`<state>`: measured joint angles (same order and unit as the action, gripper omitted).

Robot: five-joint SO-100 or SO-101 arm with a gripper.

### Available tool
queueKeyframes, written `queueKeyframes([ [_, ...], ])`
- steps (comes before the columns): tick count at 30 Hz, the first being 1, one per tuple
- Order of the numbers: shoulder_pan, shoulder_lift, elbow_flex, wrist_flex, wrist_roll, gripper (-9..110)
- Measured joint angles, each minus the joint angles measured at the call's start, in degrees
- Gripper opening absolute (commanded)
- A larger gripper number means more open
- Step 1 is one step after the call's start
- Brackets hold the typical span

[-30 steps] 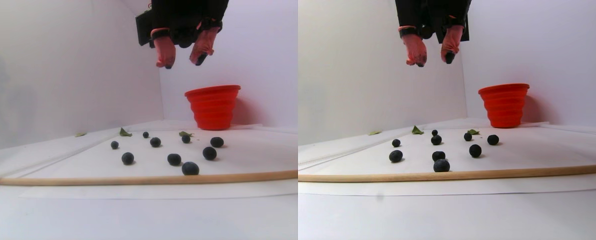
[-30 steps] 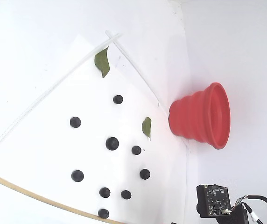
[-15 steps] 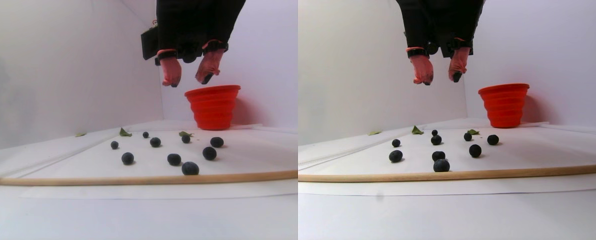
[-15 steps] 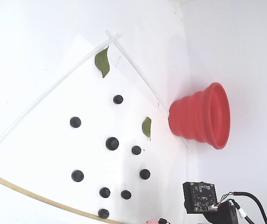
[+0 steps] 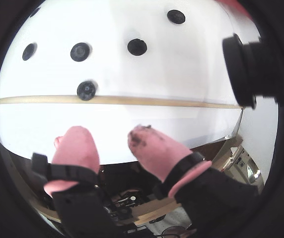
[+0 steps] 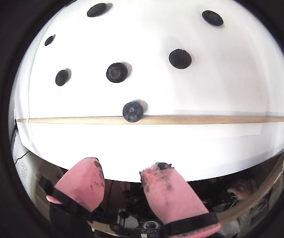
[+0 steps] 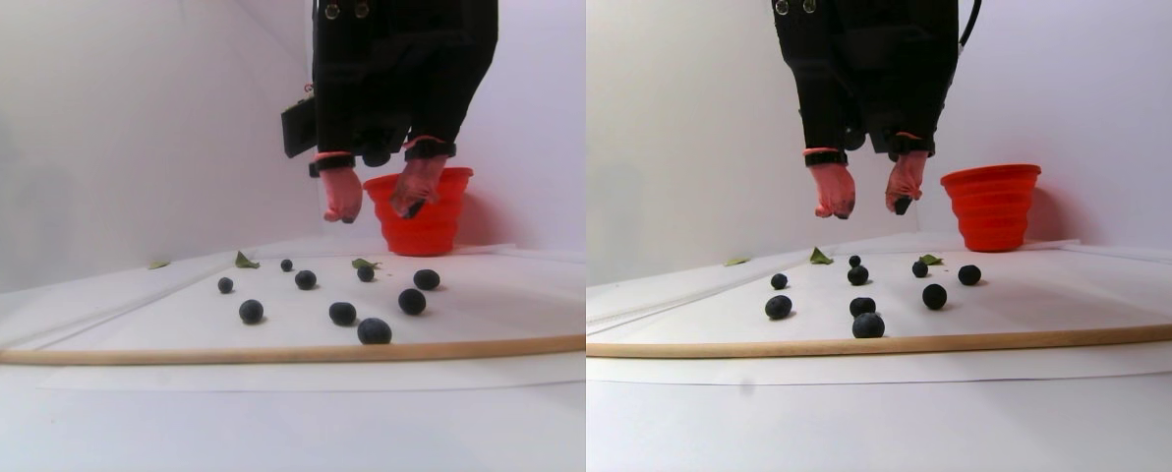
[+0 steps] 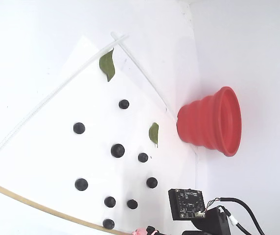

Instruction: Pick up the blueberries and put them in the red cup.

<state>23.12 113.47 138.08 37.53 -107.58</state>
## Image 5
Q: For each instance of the pink padded gripper finger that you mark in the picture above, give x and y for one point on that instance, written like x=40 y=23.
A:
x=157 y=153
x=77 y=148

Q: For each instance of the dark blueberry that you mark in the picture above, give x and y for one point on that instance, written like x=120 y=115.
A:
x=80 y=52
x=175 y=16
x=29 y=51
x=137 y=47
x=87 y=90

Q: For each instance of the light wooden frame beam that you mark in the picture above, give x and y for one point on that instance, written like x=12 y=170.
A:
x=157 y=213

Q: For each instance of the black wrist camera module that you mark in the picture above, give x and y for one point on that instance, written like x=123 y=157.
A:
x=256 y=69

